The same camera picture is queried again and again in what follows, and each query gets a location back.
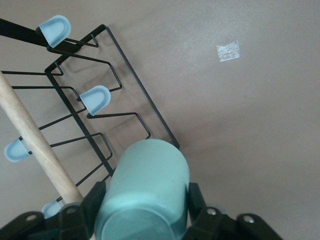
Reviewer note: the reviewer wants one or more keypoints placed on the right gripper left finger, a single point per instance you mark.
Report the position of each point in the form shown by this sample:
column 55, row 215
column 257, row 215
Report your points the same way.
column 82, row 220

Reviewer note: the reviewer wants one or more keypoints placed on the green plastic cup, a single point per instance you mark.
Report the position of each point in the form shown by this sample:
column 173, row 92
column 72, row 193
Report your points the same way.
column 145, row 180

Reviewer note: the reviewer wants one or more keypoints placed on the clear tape patch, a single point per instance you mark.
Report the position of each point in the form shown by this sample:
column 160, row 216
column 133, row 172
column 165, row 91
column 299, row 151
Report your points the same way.
column 228, row 51

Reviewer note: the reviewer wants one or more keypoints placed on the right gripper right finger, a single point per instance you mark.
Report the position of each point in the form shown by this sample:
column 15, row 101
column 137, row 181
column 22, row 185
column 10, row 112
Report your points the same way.
column 207, row 225

